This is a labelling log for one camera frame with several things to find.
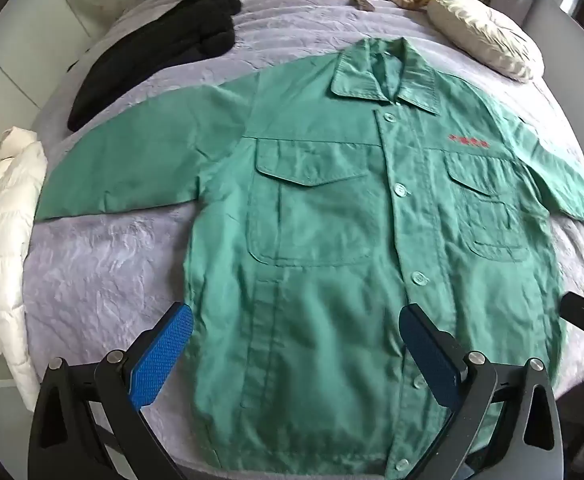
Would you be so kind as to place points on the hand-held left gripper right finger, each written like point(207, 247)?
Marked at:
point(429, 347)

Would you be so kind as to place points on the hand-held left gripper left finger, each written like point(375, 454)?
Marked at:
point(164, 347)

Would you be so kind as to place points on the green work jacket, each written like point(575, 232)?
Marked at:
point(372, 240)

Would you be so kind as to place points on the grey plush blanket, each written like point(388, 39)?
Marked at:
point(122, 255)

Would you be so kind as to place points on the white puffer jacket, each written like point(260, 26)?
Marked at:
point(4, 255)

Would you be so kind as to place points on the cream pillow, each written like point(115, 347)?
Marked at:
point(487, 35)

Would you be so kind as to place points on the black garment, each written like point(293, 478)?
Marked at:
point(164, 45)

